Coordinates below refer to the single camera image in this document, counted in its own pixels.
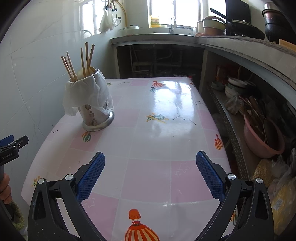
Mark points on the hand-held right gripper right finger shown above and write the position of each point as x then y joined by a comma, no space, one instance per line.
210,178

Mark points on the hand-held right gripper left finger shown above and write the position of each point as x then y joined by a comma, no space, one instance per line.
91,178

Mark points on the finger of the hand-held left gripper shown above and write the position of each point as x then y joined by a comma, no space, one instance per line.
22,142
5,141

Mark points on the metal utensil holder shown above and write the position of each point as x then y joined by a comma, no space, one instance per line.
94,118

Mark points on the white plastic bag liner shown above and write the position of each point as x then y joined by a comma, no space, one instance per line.
85,90

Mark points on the beige plastic ladle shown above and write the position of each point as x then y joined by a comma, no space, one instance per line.
79,74

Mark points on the pile of wooden utensils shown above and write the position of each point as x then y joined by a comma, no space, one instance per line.
254,109

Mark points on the person's left hand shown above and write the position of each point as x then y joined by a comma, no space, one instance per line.
5,190

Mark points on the bag of yellow grain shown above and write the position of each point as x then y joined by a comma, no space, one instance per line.
261,171

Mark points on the pink plastic basin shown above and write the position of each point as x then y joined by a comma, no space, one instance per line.
256,143

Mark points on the pink printed tablecloth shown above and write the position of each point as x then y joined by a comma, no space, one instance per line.
150,139

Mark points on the yellow plastic bag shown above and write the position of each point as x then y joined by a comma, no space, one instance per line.
282,204

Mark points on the crumpled clear plastic bag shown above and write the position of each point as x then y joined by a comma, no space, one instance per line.
233,104

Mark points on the stack of white bowls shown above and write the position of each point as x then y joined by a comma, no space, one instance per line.
233,87

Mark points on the sink drain pipes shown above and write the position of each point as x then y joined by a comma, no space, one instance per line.
136,62

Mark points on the hanging white plastic bag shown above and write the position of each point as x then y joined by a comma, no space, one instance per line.
106,22

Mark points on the concrete kitchen counter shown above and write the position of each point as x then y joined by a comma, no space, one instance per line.
161,37

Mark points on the white mug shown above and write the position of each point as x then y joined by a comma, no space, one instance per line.
199,26

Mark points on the black wok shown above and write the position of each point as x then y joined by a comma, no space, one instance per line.
245,29

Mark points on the steel pot with lid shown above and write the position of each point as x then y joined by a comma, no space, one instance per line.
129,28

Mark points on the metal faucet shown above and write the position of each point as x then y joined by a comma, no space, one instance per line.
172,25

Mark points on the yellow container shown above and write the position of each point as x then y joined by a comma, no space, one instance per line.
155,22

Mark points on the dark stockpot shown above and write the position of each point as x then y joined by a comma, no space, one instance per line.
275,25

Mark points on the window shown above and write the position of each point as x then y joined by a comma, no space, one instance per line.
185,11

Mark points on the wall water valves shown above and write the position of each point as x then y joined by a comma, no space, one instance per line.
107,5

